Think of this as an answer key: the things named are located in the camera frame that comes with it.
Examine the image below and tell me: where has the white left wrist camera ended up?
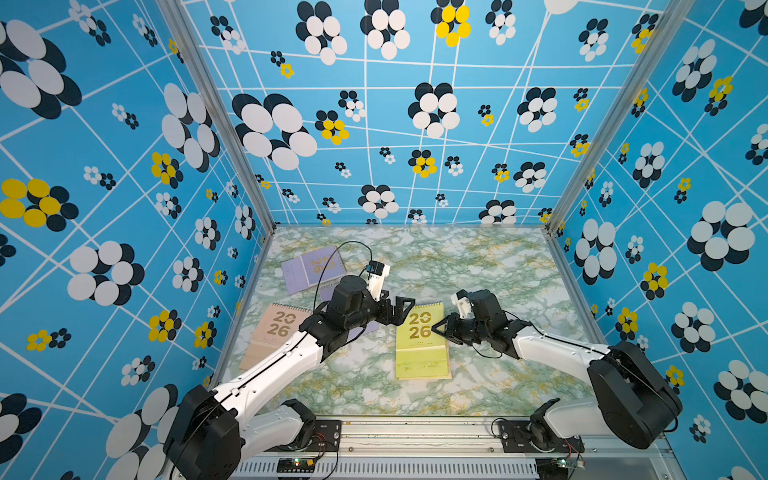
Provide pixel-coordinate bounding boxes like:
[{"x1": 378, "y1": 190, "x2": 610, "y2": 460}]
[{"x1": 366, "y1": 260, "x2": 390, "y2": 302}]

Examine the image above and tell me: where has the green circuit board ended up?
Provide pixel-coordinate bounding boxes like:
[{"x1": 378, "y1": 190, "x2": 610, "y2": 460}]
[
  {"x1": 536, "y1": 457, "x2": 585, "y2": 480},
  {"x1": 276, "y1": 458, "x2": 316, "y2": 474}
]

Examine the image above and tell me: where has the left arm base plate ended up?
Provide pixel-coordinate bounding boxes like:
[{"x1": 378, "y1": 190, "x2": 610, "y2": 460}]
[{"x1": 268, "y1": 419, "x2": 343, "y2": 453}]

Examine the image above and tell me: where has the aluminium corner post left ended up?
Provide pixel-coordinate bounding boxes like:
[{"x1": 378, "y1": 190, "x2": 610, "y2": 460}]
[{"x1": 157, "y1": 0, "x2": 276, "y2": 239}]

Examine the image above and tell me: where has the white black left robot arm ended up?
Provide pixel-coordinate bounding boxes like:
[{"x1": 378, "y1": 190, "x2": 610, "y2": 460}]
[{"x1": 161, "y1": 274, "x2": 416, "y2": 479}]

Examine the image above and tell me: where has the purple calendar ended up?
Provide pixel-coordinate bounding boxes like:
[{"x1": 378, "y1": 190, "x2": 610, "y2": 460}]
[
  {"x1": 281, "y1": 246, "x2": 346, "y2": 295},
  {"x1": 319, "y1": 283, "x2": 378, "y2": 340}
]

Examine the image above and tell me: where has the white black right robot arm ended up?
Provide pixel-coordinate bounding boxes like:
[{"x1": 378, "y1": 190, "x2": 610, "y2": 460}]
[{"x1": 431, "y1": 289, "x2": 683, "y2": 452}]

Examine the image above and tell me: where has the black left camera cable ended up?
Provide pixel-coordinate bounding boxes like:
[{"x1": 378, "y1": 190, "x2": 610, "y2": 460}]
[{"x1": 314, "y1": 241, "x2": 374, "y2": 307}]

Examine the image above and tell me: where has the green calendar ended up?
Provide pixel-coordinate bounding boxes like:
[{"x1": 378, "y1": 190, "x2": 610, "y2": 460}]
[{"x1": 395, "y1": 303, "x2": 450, "y2": 364}]

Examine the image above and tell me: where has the right green circuit board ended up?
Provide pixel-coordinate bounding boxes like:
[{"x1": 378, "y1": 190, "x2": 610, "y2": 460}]
[{"x1": 536, "y1": 457, "x2": 585, "y2": 480}]

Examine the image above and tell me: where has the left green circuit board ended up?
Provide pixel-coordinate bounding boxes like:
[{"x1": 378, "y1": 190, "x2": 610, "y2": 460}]
[{"x1": 276, "y1": 458, "x2": 316, "y2": 474}]

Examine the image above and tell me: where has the aluminium front rail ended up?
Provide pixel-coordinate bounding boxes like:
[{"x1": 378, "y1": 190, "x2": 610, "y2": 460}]
[{"x1": 227, "y1": 416, "x2": 685, "y2": 479}]

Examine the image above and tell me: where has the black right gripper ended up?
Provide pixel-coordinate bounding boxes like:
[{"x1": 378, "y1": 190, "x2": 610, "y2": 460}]
[{"x1": 430, "y1": 313, "x2": 490, "y2": 345}]

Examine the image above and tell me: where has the aluminium corner post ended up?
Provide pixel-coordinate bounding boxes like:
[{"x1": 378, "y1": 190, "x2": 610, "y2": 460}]
[
  {"x1": 546, "y1": 0, "x2": 695, "y2": 237},
  {"x1": 157, "y1": 0, "x2": 276, "y2": 239}
]

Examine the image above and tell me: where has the aluminium corner post right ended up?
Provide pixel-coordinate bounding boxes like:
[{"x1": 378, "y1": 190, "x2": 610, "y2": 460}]
[{"x1": 546, "y1": 0, "x2": 695, "y2": 237}]

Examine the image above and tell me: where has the pink calendar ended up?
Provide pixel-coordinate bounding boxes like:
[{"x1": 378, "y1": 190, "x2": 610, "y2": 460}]
[
  {"x1": 395, "y1": 352, "x2": 451, "y2": 380},
  {"x1": 239, "y1": 303, "x2": 311, "y2": 373}
]

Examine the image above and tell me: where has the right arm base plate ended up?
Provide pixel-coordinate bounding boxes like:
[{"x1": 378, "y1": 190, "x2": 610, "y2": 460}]
[{"x1": 491, "y1": 418, "x2": 585, "y2": 456}]

